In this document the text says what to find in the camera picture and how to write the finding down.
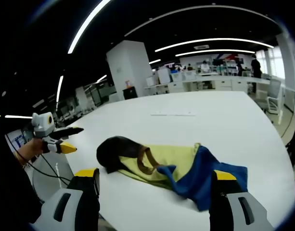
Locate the white square pillar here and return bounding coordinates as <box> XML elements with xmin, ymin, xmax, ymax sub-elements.
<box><xmin>106</xmin><ymin>40</ymin><xmax>154</xmax><ymax>97</ymax></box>

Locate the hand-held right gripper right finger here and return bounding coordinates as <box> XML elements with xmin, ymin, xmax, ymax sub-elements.
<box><xmin>208</xmin><ymin>169</ymin><xmax>274</xmax><ymax>231</ymax></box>

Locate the white office chair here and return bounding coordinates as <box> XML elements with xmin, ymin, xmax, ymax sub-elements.
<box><xmin>254</xmin><ymin>78</ymin><xmax>282</xmax><ymax>115</ymax></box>

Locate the yellow grey blue garment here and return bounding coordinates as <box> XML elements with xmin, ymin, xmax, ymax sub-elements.
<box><xmin>96</xmin><ymin>136</ymin><xmax>248</xmax><ymax>212</ymax></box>

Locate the thin line template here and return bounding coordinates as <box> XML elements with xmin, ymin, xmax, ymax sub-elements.
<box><xmin>151</xmin><ymin>111</ymin><xmax>196</xmax><ymax>117</ymax></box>

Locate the person's left hand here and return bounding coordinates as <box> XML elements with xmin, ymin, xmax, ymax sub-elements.
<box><xmin>24</xmin><ymin>138</ymin><xmax>46</xmax><ymax>161</ymax></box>

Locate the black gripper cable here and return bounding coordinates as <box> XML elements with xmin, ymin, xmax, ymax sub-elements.
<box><xmin>6</xmin><ymin>134</ymin><xmax>71</xmax><ymax>186</ymax></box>

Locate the long white counter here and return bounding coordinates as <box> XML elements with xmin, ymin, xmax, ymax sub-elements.
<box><xmin>144</xmin><ymin>72</ymin><xmax>270</xmax><ymax>94</ymax></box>

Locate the black cabinet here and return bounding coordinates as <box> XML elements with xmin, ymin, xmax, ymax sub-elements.
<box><xmin>122</xmin><ymin>86</ymin><xmax>138</xmax><ymax>100</ymax></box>

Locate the ceiling light strip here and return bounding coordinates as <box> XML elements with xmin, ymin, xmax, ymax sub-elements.
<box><xmin>175</xmin><ymin>49</ymin><xmax>256</xmax><ymax>57</ymax></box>
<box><xmin>56</xmin><ymin>76</ymin><xmax>64</xmax><ymax>103</ymax></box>
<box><xmin>67</xmin><ymin>0</ymin><xmax>112</xmax><ymax>54</ymax></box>
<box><xmin>4</xmin><ymin>115</ymin><xmax>34</xmax><ymax>120</ymax></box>
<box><xmin>154</xmin><ymin>38</ymin><xmax>268</xmax><ymax>52</ymax></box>

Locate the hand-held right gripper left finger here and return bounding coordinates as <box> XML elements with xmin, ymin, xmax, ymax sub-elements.
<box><xmin>29</xmin><ymin>167</ymin><xmax>101</xmax><ymax>231</ymax></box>

